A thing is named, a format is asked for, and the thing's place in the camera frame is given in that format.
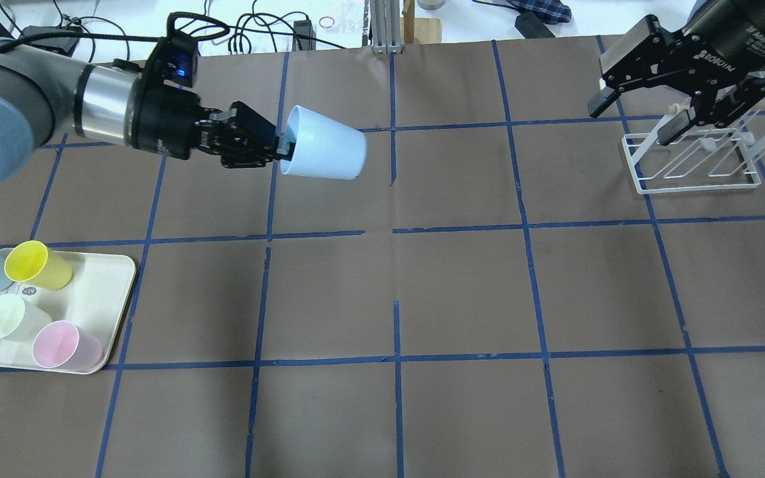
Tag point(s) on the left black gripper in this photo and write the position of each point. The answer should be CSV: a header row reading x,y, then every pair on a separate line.
x,y
165,123

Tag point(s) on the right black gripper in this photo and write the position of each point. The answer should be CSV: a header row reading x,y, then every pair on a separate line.
x,y
730,34

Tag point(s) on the light blue plastic cup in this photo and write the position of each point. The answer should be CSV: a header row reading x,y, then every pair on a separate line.
x,y
320,147

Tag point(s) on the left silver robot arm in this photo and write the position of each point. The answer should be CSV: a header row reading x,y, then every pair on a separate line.
x,y
43,94

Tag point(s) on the yellow plastic cup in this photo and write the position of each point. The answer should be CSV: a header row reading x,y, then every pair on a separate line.
x,y
34,263

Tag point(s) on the pink plastic cup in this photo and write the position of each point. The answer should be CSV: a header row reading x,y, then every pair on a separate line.
x,y
64,346

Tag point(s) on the pale green plastic cup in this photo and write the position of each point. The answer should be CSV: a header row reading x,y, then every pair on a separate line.
x,y
20,320

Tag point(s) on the blue checkered folded umbrella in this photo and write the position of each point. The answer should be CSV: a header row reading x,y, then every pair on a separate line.
x,y
550,12

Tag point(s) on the black power adapter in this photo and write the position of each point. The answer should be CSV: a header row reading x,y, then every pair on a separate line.
x,y
531,27

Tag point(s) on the wooden mug tree stand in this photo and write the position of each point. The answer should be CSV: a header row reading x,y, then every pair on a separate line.
x,y
418,30

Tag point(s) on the cream plastic tray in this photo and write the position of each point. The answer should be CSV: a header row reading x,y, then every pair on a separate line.
x,y
96,299

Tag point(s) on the white wire cup rack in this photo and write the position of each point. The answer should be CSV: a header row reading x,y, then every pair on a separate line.
x,y
707,158

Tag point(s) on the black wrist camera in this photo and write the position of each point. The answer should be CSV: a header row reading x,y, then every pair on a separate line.
x,y
174,59

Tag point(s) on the aluminium frame post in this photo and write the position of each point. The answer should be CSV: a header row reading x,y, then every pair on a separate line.
x,y
384,32

